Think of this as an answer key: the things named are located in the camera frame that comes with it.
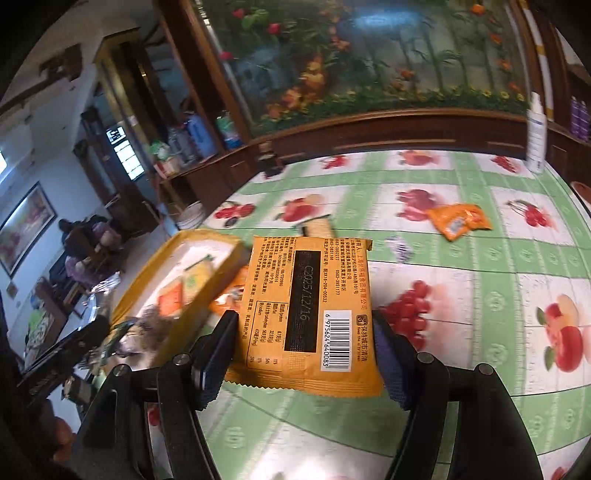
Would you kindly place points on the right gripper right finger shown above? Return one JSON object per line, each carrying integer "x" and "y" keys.
{"x": 395, "y": 358}

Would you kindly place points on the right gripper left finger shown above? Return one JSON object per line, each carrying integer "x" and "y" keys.
{"x": 212, "y": 356}

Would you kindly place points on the clear bag beige label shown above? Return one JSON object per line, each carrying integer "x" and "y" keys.
{"x": 138, "y": 335}

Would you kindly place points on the yellow-green cracker pack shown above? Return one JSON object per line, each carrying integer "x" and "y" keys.
{"x": 195, "y": 277}

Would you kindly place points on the yellow packet black stripe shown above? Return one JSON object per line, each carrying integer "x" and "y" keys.
{"x": 305, "y": 322}

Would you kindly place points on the blue-white candy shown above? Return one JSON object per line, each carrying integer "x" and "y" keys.
{"x": 402, "y": 252}

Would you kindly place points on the small orange snack packet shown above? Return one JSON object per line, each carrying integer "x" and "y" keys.
{"x": 454, "y": 221}

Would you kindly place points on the sandwich cracker pack green ends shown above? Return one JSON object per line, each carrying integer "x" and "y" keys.
{"x": 318, "y": 227}

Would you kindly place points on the large orange snack bag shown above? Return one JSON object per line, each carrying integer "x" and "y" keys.
{"x": 231, "y": 296}

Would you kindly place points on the person's left hand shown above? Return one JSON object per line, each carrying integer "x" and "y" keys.
{"x": 58, "y": 437}

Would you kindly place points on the yellow-rimmed white tray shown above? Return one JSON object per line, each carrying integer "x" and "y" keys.
{"x": 181, "y": 251}

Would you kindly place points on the seated person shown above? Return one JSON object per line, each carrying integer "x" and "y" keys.
{"x": 90, "y": 246}

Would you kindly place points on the framed landscape painting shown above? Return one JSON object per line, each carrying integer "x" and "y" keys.
{"x": 23, "y": 227}

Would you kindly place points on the white plastic bucket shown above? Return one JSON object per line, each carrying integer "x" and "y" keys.
{"x": 191, "y": 217}

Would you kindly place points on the dark glass jar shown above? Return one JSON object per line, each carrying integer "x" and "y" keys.
{"x": 269, "y": 162}

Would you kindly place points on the blue thermos jug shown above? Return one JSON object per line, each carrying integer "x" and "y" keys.
{"x": 200, "y": 135}

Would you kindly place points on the grey water jug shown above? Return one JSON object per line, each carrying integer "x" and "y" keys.
{"x": 179, "y": 144}

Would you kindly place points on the white spray bottle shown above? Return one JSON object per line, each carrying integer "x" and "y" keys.
{"x": 536, "y": 135}

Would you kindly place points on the purple bottles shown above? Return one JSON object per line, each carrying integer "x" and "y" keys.
{"x": 579, "y": 119}

